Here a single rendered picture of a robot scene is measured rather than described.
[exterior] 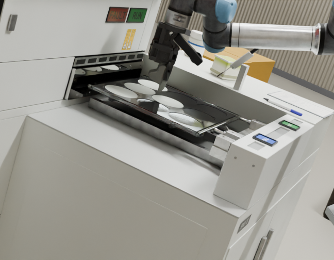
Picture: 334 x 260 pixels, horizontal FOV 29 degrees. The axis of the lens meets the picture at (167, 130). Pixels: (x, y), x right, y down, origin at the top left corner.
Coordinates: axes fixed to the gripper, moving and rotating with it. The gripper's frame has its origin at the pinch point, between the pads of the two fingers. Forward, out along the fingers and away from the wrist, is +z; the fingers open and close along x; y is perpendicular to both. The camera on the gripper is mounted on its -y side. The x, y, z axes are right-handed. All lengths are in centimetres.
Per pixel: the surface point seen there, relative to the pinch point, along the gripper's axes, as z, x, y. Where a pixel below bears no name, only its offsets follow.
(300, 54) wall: 54, -640, -248
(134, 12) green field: -19.0, -8.5, 14.5
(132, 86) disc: 1.8, 0.7, 9.1
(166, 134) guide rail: 7.6, 20.5, -2.7
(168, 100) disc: 1.8, 4.7, -2.3
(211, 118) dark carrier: 1.9, 11.0, -15.6
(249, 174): 1, 54, -19
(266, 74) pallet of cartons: 37, -304, -117
